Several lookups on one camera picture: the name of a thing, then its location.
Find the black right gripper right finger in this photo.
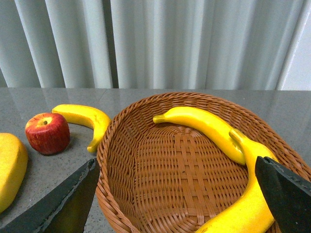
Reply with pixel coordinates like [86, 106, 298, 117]
[255, 156, 311, 233]

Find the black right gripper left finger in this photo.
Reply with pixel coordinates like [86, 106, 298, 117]
[0, 159, 100, 233]

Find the yellow banana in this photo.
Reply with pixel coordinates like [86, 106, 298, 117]
[52, 104, 111, 153]
[197, 129, 277, 233]
[0, 133, 28, 212]
[153, 106, 246, 165]

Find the red apple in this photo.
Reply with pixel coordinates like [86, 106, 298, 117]
[25, 113, 70, 155]

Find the brown wicker basket right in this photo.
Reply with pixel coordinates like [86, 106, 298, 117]
[96, 92, 311, 233]

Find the yellow banana in basket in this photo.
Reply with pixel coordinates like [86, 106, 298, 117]
[153, 106, 246, 165]

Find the grey pleated curtain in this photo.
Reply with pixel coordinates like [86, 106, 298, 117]
[0, 0, 311, 90]

